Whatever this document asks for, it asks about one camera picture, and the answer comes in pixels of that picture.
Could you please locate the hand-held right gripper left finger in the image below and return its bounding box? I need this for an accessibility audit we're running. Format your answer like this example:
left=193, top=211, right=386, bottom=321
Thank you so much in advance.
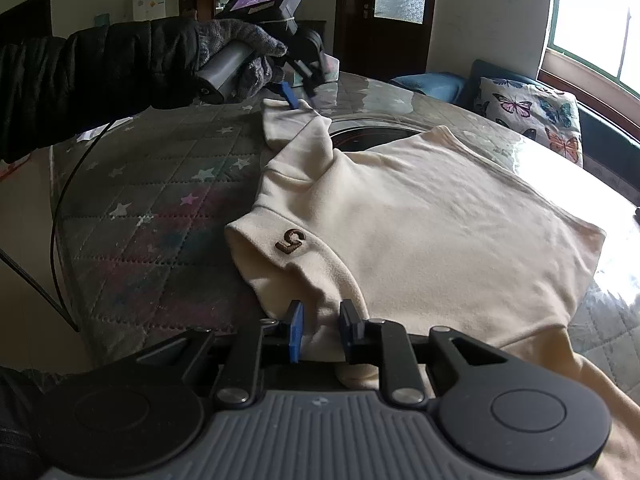
left=135, top=300, right=306, bottom=408

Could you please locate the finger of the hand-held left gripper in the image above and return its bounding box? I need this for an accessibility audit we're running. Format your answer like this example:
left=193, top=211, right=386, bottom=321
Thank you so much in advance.
left=279, top=79, right=302, bottom=111
left=294, top=59, right=322, bottom=99

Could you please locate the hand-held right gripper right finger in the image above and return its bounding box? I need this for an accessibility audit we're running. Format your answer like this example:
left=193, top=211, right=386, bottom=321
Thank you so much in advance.
left=339, top=300, right=506, bottom=406

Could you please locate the cream shirt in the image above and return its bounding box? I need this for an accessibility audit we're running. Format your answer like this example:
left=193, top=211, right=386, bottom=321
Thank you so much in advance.
left=223, top=97, right=640, bottom=480

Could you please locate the person's left forearm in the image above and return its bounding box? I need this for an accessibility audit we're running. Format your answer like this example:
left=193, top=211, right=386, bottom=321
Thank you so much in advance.
left=0, top=16, right=206, bottom=163

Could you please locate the person's left hand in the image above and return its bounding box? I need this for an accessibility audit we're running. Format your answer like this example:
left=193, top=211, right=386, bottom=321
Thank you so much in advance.
left=192, top=19, right=290, bottom=102

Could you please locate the pastel tissue pack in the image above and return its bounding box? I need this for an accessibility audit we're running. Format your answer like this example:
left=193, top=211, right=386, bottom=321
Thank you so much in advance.
left=292, top=55, right=342, bottom=87

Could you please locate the round black induction cooktop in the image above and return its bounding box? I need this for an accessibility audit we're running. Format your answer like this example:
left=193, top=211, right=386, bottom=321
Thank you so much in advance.
left=327, top=127, right=426, bottom=153

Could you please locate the dark wooden door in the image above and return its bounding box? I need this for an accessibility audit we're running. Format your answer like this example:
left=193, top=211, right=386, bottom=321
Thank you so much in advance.
left=334, top=0, right=440, bottom=81

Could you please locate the white refrigerator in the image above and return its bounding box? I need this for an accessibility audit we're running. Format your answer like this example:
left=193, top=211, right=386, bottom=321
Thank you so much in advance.
left=132, top=0, right=167, bottom=23

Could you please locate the blue cushion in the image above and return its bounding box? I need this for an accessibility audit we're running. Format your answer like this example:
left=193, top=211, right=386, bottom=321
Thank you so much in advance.
left=390, top=72, right=468, bottom=103

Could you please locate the quilted star table cover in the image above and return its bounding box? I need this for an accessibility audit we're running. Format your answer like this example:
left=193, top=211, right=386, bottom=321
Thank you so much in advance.
left=47, top=67, right=640, bottom=461

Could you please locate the butterfly print pillow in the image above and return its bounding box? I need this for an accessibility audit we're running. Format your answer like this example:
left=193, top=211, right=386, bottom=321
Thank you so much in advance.
left=472, top=76, right=585, bottom=168

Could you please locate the black television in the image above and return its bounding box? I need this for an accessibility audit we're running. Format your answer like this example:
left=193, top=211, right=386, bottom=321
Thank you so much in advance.
left=0, top=0, right=53, bottom=43

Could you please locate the green framed window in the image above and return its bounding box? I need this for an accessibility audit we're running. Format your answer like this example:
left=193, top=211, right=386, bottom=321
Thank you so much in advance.
left=545, top=0, right=640, bottom=96

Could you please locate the dark teal sofa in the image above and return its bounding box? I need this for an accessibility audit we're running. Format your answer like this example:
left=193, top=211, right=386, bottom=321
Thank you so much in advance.
left=470, top=59, right=640, bottom=201

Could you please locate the black cable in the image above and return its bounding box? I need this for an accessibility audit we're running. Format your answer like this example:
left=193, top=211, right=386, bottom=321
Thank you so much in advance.
left=0, top=121, right=117, bottom=333

